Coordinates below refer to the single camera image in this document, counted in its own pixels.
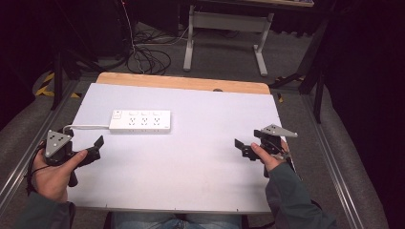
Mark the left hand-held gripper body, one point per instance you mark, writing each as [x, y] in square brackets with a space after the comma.
[56, 148]

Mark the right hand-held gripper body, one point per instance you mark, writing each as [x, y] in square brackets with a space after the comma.
[270, 140]

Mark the person's right hand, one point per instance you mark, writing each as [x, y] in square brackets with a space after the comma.
[269, 157]

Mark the person's left hand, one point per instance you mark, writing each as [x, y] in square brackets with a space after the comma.
[55, 178]

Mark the white power strip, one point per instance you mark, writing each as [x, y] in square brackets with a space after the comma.
[140, 120]

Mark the white mat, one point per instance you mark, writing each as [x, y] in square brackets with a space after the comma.
[178, 159]

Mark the yellow black hazard tape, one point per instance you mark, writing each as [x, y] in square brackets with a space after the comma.
[47, 86]

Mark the black metal stand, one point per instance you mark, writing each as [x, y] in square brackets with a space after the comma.
[310, 73]
[68, 63]

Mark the wooden table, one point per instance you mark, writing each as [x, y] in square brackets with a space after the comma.
[181, 82]

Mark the person's legs in jeans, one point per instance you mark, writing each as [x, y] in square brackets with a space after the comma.
[176, 221]

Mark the grey metal desk frame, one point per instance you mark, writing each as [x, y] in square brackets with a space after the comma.
[227, 35]

